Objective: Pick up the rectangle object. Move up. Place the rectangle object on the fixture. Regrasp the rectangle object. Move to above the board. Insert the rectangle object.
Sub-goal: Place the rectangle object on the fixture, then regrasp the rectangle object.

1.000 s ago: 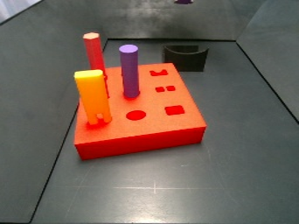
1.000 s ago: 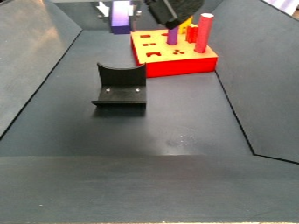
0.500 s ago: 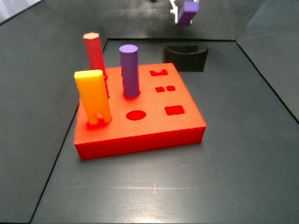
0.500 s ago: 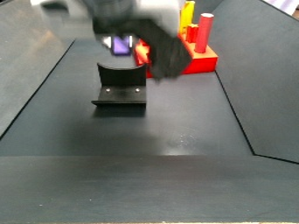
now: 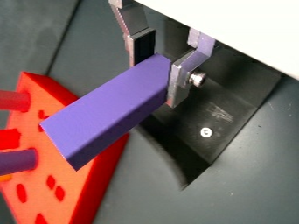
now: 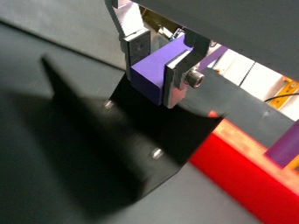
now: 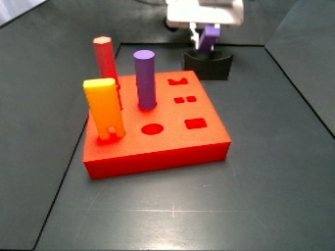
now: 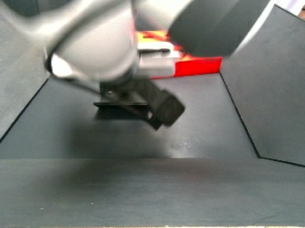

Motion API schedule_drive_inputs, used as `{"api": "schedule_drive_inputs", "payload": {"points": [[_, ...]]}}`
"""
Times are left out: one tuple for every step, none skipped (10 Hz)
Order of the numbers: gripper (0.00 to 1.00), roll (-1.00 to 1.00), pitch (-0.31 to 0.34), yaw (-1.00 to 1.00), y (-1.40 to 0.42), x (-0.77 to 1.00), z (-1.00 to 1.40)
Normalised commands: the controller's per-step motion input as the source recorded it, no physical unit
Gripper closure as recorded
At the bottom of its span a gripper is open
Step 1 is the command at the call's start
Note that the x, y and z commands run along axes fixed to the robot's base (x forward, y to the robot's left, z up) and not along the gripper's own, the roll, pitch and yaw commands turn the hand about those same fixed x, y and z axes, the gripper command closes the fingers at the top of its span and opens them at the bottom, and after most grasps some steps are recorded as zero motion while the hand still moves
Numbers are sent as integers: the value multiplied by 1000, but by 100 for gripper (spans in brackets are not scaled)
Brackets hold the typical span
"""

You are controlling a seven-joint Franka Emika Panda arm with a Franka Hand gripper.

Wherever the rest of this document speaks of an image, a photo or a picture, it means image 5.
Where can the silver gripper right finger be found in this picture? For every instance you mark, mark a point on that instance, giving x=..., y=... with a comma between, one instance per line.
x=183, y=74

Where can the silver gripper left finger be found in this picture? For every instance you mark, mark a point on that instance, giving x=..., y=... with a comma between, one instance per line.
x=138, y=34

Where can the purple rectangular block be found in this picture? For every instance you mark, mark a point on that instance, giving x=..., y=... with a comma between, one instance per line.
x=90, y=124

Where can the black curved fixture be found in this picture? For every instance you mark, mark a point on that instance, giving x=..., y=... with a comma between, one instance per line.
x=194, y=132

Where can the red peg board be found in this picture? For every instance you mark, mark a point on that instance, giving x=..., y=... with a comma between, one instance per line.
x=53, y=194

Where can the red hexagonal peg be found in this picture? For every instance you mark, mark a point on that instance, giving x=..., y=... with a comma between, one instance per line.
x=15, y=101

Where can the small red star peg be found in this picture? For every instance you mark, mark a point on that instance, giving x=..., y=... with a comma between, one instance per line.
x=10, y=139

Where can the purple cylinder peg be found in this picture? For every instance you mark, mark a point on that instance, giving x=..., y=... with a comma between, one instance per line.
x=18, y=161

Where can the yellow forked peg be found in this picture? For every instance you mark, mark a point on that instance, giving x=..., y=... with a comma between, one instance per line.
x=6, y=177

